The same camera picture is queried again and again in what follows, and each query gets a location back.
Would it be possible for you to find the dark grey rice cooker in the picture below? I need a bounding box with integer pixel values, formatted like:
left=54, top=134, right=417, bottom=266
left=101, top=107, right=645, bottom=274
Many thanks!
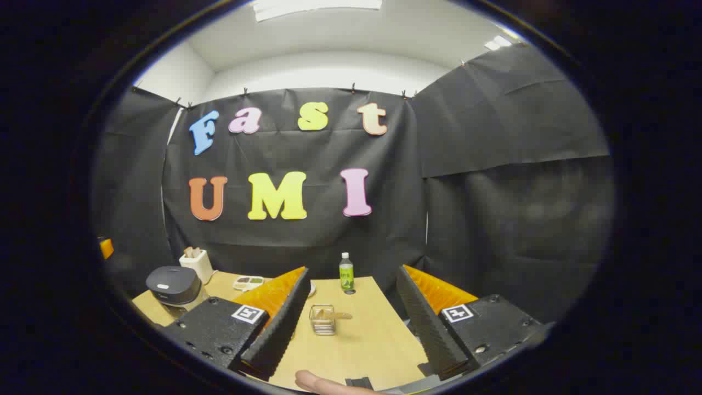
left=145, top=266, right=209, bottom=319

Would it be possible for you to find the white container with wooden sticks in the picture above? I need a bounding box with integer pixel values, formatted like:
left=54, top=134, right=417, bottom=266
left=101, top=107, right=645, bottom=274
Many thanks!
left=179, top=247, right=214, bottom=285

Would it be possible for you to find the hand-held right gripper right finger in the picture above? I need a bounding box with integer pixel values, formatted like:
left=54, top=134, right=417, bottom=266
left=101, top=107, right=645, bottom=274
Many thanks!
left=396, top=264, right=549, bottom=381

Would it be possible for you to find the metal wire chopstick holder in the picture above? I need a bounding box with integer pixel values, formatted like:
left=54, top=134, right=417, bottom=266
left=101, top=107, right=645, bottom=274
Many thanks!
left=309, top=304, right=336, bottom=336

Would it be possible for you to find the black backdrop cloth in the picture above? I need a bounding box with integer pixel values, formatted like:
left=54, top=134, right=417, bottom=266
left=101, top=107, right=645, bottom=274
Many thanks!
left=90, top=41, right=615, bottom=324

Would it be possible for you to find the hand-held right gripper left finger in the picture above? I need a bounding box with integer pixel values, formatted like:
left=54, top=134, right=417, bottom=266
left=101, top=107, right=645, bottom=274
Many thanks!
left=162, top=266, right=310, bottom=382

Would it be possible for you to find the long ceiling light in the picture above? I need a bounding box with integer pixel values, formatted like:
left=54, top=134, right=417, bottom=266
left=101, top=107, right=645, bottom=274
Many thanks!
left=252, top=0, right=383, bottom=22

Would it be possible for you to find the green tea bottle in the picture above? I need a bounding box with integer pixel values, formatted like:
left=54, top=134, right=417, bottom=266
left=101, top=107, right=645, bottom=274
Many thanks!
left=338, top=252, right=356, bottom=295

